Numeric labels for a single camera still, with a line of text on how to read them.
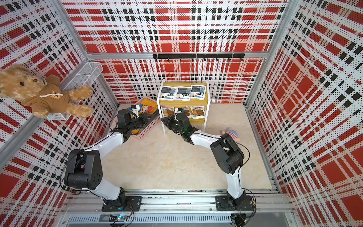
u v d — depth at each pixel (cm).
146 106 108
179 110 84
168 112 90
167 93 80
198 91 80
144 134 99
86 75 78
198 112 92
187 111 93
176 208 73
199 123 90
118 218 69
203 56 90
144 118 79
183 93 80
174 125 78
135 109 82
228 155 51
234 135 96
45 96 55
